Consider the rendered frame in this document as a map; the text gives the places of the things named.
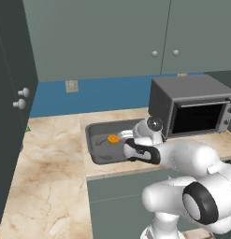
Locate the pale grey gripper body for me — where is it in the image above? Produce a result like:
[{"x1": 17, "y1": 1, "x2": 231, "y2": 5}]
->
[{"x1": 117, "y1": 129, "x2": 136, "y2": 140}]

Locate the orange round item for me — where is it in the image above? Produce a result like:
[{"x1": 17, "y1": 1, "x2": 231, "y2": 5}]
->
[{"x1": 107, "y1": 134, "x2": 120, "y2": 145}]

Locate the grey sink basin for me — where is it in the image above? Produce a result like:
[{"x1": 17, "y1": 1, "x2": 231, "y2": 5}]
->
[{"x1": 84, "y1": 119, "x2": 152, "y2": 165}]

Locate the grey toaster oven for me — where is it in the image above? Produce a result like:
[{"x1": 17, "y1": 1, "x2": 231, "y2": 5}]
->
[{"x1": 148, "y1": 74, "x2": 231, "y2": 140}]

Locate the grey-green drawer front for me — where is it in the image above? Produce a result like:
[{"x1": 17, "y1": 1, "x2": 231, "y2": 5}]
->
[{"x1": 86, "y1": 169, "x2": 183, "y2": 204}]

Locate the grey-green base cupboard door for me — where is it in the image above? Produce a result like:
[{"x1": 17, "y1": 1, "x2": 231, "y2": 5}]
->
[{"x1": 88, "y1": 194, "x2": 157, "y2": 239}]

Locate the wide grey-green cupboard door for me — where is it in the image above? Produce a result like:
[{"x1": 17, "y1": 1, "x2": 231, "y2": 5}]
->
[{"x1": 22, "y1": 0, "x2": 171, "y2": 83}]

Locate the white round cabinet knob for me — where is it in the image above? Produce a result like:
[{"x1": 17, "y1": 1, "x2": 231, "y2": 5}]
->
[
  {"x1": 12, "y1": 98, "x2": 27, "y2": 110},
  {"x1": 17, "y1": 87, "x2": 31, "y2": 98}
]

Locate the dark grey tall cabinet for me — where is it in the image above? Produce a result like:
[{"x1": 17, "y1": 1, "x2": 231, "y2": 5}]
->
[{"x1": 0, "y1": 0, "x2": 39, "y2": 232}]

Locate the narrow grey-green cupboard door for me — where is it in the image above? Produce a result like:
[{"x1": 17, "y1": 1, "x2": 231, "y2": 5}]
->
[{"x1": 160, "y1": 0, "x2": 231, "y2": 76}]

